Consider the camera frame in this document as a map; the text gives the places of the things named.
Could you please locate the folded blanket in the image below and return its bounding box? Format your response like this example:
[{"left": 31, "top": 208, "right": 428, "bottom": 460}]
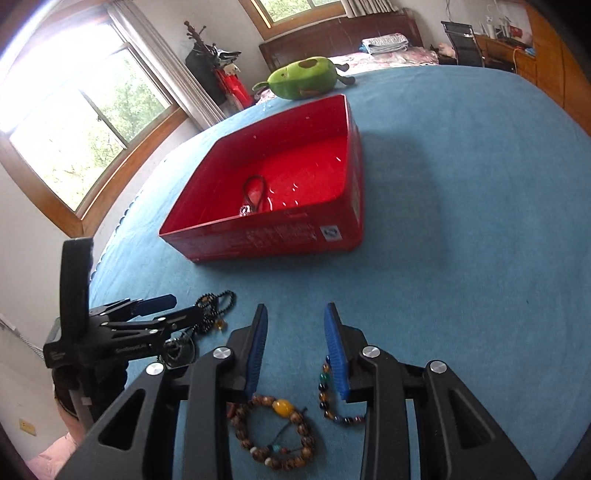
[{"left": 360, "top": 33, "right": 411, "bottom": 55}]

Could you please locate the pink floral quilt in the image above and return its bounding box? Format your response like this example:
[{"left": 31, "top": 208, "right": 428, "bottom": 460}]
[{"left": 253, "top": 48, "right": 439, "bottom": 106}]

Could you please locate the pink cloth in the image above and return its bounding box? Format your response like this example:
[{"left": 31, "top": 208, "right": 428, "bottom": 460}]
[{"left": 25, "top": 431, "right": 86, "bottom": 480}]

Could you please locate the brown wooden bead bracelet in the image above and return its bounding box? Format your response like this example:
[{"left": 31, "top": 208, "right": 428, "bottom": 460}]
[{"left": 229, "top": 392, "right": 319, "bottom": 472}]

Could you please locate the black office chair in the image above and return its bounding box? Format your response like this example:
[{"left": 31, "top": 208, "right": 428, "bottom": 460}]
[{"left": 441, "top": 21, "right": 486, "bottom": 68}]

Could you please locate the blue bed sheet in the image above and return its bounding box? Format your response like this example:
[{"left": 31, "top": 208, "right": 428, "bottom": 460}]
[{"left": 88, "top": 65, "right": 591, "bottom": 480}]

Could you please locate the small wooden frame window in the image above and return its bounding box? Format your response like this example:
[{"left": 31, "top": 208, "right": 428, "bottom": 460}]
[{"left": 238, "top": 0, "right": 352, "bottom": 40}]

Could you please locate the coat rack with clothes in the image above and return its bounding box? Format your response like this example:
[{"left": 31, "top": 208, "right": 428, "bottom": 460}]
[{"left": 184, "top": 21, "right": 254, "bottom": 112}]

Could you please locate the green avocado plush toy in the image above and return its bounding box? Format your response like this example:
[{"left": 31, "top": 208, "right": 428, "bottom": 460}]
[{"left": 252, "top": 56, "right": 356, "bottom": 100}]

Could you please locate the red box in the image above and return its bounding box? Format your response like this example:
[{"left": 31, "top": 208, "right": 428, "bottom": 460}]
[{"left": 158, "top": 93, "right": 365, "bottom": 264}]

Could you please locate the wooden desk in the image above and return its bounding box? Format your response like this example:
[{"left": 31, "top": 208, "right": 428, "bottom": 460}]
[{"left": 475, "top": 32, "right": 539, "bottom": 84}]

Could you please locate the wooden wardrobe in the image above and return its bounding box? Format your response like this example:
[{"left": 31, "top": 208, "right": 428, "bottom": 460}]
[{"left": 526, "top": 4, "right": 591, "bottom": 125}]

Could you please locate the large wooden frame window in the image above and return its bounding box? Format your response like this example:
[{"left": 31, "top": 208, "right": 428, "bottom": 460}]
[{"left": 0, "top": 9, "right": 185, "bottom": 236}]

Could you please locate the black bead necklace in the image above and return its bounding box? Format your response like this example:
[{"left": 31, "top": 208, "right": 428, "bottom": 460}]
[{"left": 196, "top": 290, "right": 238, "bottom": 334}]

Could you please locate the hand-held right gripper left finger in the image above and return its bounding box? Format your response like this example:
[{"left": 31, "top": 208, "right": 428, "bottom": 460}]
[{"left": 55, "top": 304, "right": 269, "bottom": 480}]

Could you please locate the dark wooden headboard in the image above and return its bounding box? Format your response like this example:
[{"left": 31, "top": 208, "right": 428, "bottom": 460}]
[{"left": 259, "top": 9, "right": 423, "bottom": 72}]

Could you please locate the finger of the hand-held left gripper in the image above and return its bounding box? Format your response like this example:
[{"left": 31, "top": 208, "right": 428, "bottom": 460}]
[
  {"left": 104, "top": 305, "right": 204, "bottom": 343},
  {"left": 90, "top": 295, "right": 177, "bottom": 324}
]

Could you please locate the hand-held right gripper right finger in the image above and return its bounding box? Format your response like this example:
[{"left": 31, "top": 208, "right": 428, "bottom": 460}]
[{"left": 323, "top": 303, "right": 536, "bottom": 480}]

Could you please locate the black cord necklace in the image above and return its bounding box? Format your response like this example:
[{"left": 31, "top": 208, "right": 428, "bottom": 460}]
[{"left": 239, "top": 174, "right": 269, "bottom": 217}]

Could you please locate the multicoloured bead bracelet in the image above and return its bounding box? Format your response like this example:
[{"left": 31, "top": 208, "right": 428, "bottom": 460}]
[{"left": 318, "top": 354, "right": 368, "bottom": 428}]

